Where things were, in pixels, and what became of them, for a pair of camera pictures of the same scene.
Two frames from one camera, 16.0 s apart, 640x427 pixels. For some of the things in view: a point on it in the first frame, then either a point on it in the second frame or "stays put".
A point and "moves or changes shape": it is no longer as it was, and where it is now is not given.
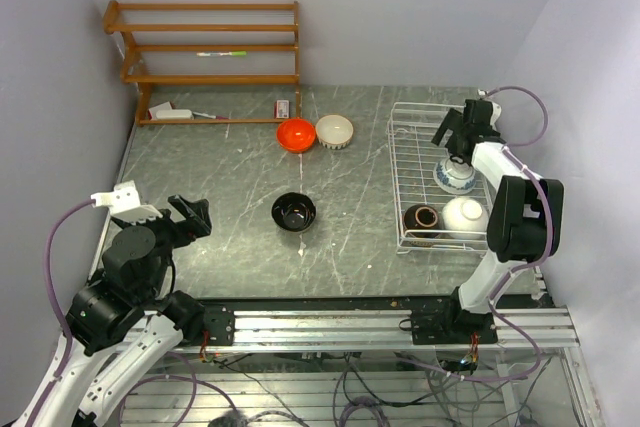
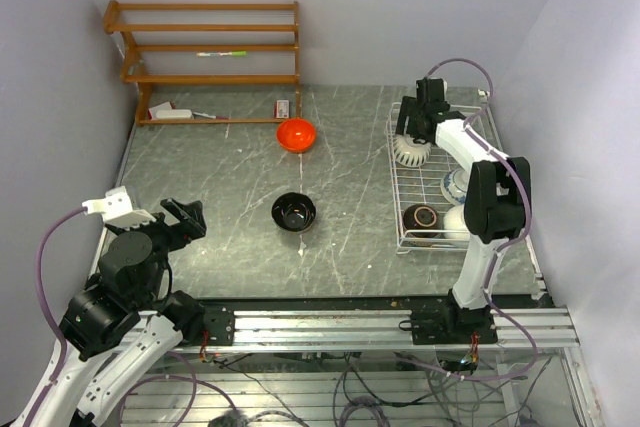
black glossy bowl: (294, 211) stays put
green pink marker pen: (227, 53) stays put
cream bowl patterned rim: (334, 131) → (410, 153)
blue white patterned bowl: (454, 177) moves or changes shape
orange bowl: (296, 135) stays put
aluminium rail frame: (380, 329) stays put
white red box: (166, 111) stays put
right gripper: (451, 122) → (409, 109)
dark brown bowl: (421, 217) stays put
